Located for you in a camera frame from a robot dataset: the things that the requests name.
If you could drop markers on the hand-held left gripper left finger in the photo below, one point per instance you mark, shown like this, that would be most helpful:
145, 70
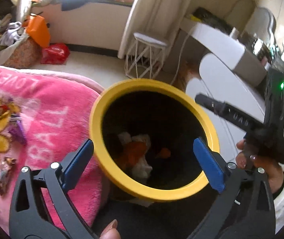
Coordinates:
78, 161

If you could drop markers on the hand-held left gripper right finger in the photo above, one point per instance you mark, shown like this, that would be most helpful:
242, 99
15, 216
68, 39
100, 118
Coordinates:
209, 164

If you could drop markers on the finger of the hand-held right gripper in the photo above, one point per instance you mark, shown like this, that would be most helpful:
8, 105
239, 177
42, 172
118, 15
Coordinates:
226, 110

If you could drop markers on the yellow-rimmed black bin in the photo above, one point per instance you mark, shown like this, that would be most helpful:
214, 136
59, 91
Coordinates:
97, 129

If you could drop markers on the small orange peel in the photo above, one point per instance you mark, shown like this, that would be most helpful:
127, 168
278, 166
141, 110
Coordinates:
163, 153

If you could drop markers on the large orange peel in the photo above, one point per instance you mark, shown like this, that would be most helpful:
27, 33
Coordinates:
134, 151

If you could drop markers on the orange and white trash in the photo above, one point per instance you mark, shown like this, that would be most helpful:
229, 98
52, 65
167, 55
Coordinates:
142, 169

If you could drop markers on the purple snack wrapper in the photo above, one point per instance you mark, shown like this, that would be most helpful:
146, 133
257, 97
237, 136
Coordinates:
18, 132

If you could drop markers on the brown snack wrapper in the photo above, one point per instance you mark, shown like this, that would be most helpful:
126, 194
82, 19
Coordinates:
4, 176

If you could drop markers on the person's right hand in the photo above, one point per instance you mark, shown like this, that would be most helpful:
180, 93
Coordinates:
273, 174

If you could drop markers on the person's left hand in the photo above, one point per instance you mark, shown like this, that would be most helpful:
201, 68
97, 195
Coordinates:
110, 231

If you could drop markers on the white drawer cabinet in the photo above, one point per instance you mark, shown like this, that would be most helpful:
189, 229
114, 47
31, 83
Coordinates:
231, 84

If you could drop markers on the pink printed blanket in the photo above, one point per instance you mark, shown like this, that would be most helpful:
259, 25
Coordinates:
49, 129

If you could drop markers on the silver-framed vanity mirror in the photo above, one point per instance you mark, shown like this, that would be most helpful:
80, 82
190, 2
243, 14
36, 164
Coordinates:
269, 22

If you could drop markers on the black bag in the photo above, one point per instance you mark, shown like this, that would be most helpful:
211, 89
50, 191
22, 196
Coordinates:
211, 18

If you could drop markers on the red plastic bag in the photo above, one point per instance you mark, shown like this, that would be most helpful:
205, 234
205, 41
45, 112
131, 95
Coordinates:
55, 53

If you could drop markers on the floral fabric bag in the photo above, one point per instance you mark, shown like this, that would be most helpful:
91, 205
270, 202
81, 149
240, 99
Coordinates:
23, 54

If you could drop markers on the cream curtain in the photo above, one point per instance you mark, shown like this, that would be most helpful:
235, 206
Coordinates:
151, 10

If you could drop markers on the white window seat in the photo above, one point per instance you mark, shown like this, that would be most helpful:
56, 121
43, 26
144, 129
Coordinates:
94, 27

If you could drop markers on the orange bag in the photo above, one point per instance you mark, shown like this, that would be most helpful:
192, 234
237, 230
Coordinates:
38, 31

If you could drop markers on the grey white garment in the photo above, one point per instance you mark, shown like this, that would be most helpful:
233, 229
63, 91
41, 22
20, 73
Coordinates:
9, 33

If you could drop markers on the sheer white curtain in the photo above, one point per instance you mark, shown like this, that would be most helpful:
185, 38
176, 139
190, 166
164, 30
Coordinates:
22, 0

